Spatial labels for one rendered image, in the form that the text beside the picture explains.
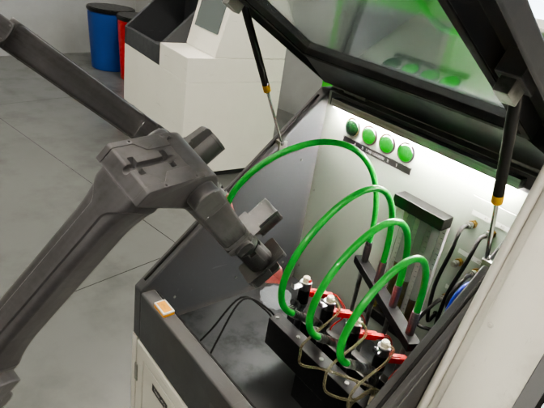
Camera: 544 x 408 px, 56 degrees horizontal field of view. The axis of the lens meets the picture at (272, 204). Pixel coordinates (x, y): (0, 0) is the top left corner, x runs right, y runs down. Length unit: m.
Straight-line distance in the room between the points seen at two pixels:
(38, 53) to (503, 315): 0.92
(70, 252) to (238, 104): 3.57
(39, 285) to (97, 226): 0.10
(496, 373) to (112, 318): 2.11
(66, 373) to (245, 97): 2.50
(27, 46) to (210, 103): 3.03
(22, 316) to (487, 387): 0.73
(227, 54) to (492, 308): 3.26
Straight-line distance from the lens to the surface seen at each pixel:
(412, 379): 0.99
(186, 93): 3.88
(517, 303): 0.94
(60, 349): 2.62
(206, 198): 0.60
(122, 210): 0.56
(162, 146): 0.60
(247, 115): 4.19
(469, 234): 1.22
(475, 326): 0.98
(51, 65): 1.03
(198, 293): 1.47
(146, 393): 1.53
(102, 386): 2.44
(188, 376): 1.24
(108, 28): 7.06
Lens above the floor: 1.78
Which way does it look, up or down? 27 degrees down
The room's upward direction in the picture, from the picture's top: 9 degrees clockwise
